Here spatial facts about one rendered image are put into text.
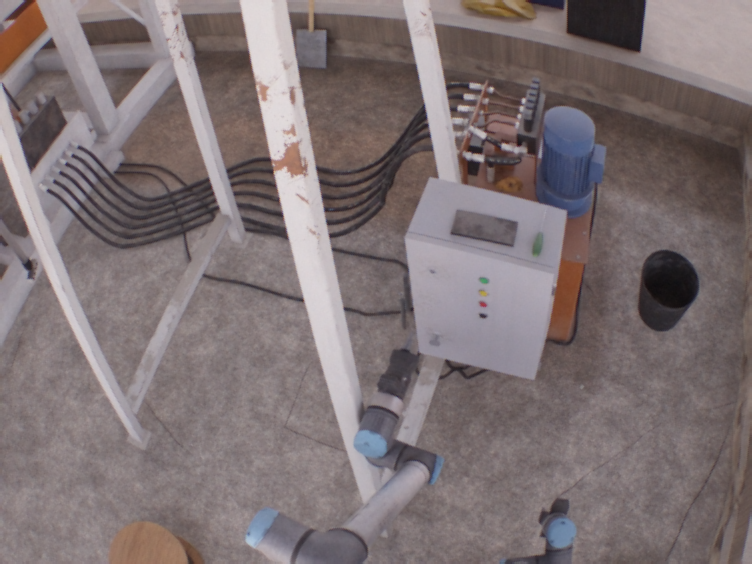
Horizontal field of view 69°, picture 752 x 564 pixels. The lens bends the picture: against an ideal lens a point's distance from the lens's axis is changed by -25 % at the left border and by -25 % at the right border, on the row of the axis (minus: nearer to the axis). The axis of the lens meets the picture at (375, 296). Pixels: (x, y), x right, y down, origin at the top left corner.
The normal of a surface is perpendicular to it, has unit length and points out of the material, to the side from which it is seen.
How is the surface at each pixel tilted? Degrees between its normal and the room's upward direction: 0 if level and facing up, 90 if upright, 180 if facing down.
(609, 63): 90
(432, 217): 0
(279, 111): 81
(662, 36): 0
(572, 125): 0
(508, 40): 90
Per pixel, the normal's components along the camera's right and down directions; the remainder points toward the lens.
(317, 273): -0.36, 0.71
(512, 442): -0.11, -0.54
